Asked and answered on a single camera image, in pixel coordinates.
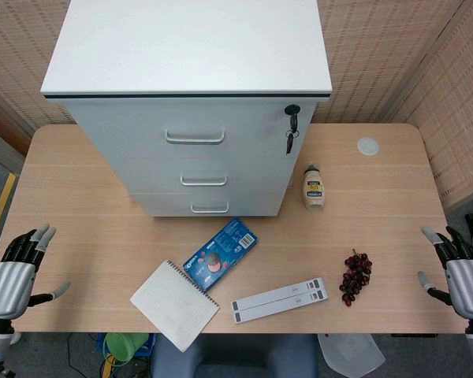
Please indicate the blue chair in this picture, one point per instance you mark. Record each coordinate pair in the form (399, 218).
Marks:
(236, 356)

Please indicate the woven beige partition screen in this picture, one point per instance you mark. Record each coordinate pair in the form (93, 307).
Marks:
(370, 51)
(19, 51)
(461, 102)

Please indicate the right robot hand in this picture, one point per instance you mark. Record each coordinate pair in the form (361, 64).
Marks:
(467, 283)

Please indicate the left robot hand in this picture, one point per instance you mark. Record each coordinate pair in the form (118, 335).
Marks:
(10, 285)

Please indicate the medium-height cabinet drawer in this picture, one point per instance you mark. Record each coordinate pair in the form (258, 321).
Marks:
(260, 175)

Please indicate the spiral-bound lined notebook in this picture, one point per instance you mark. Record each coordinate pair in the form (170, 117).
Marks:
(173, 305)

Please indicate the grey folding laptop stand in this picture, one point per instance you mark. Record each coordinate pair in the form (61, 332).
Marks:
(280, 301)

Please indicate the shallow lowest cabinet drawer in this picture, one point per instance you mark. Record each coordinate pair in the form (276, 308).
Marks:
(252, 204)

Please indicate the white drawer cabinet body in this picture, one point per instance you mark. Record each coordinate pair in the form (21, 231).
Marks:
(185, 47)

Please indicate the black key in lock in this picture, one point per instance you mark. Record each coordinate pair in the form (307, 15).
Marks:
(291, 111)

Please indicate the mayonnaise squeeze bottle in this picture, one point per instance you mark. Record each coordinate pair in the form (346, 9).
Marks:
(313, 191)

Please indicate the tall cabinet drawer with lock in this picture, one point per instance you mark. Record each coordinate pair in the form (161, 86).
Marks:
(122, 126)

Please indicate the green plastic bucket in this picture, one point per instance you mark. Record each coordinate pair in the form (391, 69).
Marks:
(122, 346)

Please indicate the dark red grape bunch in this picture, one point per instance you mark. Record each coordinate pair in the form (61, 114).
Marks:
(354, 279)

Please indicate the translucent white plastic bin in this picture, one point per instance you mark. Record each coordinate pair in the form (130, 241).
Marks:
(351, 352)

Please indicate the black hanging key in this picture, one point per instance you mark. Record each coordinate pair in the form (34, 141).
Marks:
(290, 141)

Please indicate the blue Oreo cookie box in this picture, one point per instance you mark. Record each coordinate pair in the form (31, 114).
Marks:
(220, 256)

